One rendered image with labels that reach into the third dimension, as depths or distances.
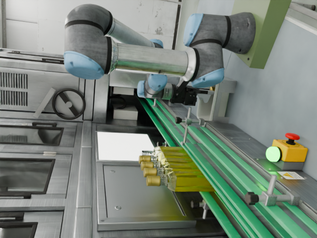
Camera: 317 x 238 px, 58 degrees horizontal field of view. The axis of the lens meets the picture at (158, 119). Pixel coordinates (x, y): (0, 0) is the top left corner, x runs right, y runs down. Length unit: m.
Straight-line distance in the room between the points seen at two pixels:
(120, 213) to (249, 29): 0.78
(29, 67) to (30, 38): 3.27
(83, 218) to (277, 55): 0.86
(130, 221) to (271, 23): 0.81
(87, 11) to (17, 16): 4.38
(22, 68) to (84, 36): 1.16
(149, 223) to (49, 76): 1.29
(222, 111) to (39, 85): 1.22
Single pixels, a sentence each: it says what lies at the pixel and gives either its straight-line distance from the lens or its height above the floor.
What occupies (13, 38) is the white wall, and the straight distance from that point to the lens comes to 5.31.
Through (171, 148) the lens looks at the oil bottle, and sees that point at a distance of 1.23.
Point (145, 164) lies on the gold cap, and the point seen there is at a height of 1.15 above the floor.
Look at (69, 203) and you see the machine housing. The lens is 1.15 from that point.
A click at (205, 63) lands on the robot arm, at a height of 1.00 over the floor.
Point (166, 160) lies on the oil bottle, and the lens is 1.11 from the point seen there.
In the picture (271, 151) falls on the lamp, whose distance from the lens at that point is 0.90.
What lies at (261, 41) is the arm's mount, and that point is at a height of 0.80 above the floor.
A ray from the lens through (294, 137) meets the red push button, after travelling 0.91.
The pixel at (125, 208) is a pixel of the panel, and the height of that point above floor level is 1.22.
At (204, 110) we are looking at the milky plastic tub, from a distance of 1.46.
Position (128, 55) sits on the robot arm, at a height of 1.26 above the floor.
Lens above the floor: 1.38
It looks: 14 degrees down
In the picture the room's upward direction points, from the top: 87 degrees counter-clockwise
